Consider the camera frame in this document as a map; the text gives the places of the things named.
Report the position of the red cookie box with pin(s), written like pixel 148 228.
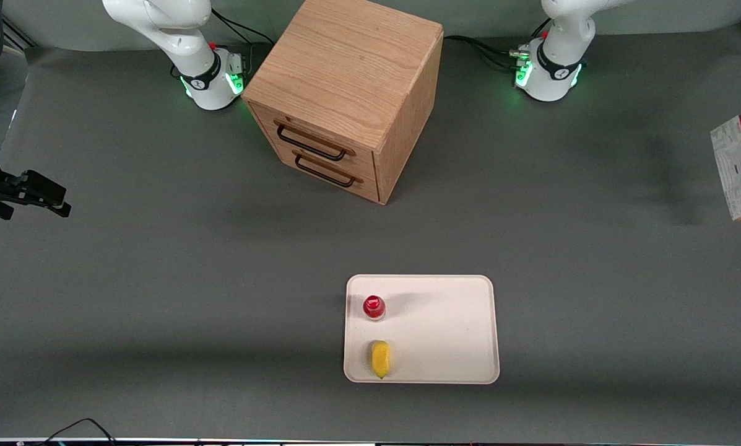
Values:
pixel 732 167

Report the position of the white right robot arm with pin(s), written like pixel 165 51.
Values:
pixel 206 87

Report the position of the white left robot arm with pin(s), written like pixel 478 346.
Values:
pixel 556 80

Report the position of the white rectangular tray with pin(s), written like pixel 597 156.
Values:
pixel 438 328

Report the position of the wooden drawer front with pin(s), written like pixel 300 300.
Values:
pixel 367 189
pixel 364 162

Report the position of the wooden drawer cabinet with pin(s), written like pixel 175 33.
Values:
pixel 345 62

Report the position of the red capped bottle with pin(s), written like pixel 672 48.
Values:
pixel 374 306

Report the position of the yellow lemon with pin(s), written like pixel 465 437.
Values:
pixel 381 359

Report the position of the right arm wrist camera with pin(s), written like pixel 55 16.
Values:
pixel 42 189

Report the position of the aluminium frame rail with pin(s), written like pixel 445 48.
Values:
pixel 18 34

